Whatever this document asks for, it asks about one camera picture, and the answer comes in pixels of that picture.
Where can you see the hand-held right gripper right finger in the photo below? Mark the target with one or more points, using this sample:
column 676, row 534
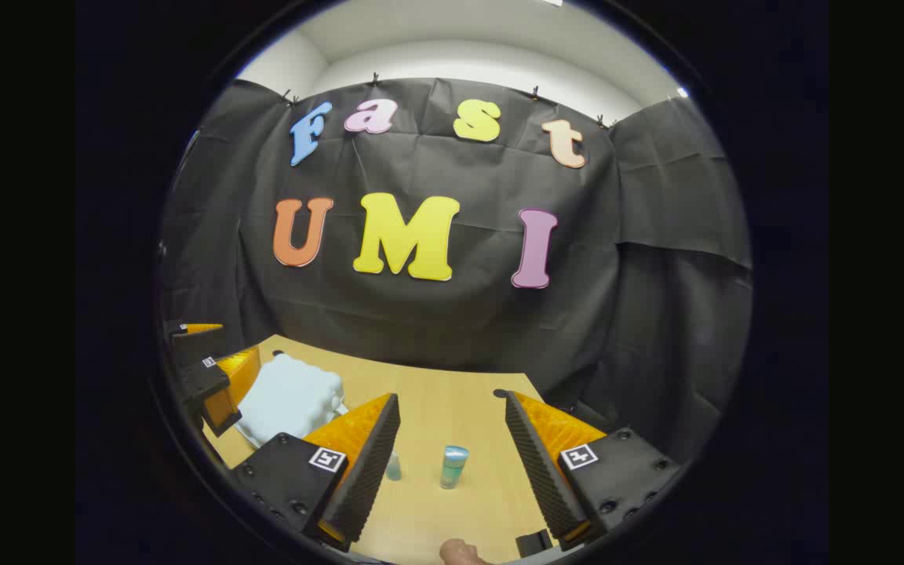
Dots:
column 542, row 471

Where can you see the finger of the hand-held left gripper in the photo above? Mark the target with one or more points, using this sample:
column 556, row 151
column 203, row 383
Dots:
column 216, row 388
column 197, row 345

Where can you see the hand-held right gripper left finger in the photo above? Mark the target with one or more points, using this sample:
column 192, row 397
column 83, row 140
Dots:
column 366, row 479

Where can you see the frosted blue cream tube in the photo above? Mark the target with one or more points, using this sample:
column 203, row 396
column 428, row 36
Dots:
column 394, row 468

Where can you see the light blue suitcase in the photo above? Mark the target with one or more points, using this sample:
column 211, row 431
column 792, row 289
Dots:
column 287, row 396

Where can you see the teal bottle with blue cap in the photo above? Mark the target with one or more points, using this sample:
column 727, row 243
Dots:
column 453, row 468

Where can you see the black backdrop cloth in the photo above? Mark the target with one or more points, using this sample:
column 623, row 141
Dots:
column 460, row 329

